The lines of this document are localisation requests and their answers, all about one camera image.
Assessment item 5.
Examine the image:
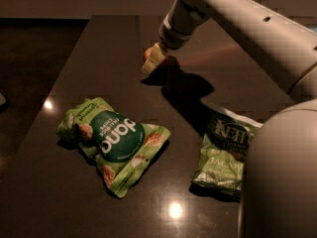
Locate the dark object at left edge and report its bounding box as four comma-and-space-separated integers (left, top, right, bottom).
0, 91, 8, 108

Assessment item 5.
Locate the green Dang rice chips bag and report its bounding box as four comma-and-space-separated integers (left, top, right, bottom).
56, 97, 170, 198

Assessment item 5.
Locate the green Kettle jalapeno chip bag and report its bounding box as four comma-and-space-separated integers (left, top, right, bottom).
192, 105, 263, 198

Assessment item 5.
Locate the red apple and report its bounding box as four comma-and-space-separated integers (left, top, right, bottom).
144, 47, 167, 66

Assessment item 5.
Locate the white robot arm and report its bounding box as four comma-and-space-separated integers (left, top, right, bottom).
143, 0, 317, 238

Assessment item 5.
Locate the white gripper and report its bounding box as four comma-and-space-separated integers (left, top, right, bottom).
142, 0, 209, 75

